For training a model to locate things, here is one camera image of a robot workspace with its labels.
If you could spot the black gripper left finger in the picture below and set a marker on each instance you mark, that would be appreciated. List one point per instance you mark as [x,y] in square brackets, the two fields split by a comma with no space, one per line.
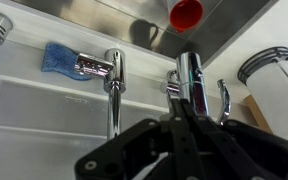
[130,150]

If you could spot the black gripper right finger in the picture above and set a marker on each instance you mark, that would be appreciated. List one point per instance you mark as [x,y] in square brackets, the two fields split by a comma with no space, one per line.
[250,153]

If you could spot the tall chrome gooseneck faucet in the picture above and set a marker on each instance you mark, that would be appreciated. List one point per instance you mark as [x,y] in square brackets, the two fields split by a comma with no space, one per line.
[115,73]

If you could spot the small chrome tap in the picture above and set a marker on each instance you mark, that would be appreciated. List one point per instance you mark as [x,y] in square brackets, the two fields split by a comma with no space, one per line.
[224,100]

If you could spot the white paper towel roll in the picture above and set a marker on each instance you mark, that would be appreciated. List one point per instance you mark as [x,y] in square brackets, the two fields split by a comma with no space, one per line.
[280,100]

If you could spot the blue sponge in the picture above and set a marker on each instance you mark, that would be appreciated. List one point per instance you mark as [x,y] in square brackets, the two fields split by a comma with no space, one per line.
[59,61]

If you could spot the stainless steel sink basin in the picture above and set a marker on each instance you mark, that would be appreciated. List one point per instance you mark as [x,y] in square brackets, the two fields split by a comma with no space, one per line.
[117,20]

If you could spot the white cup with red rim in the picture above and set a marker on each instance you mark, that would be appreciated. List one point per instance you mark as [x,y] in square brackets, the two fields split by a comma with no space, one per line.
[185,15]

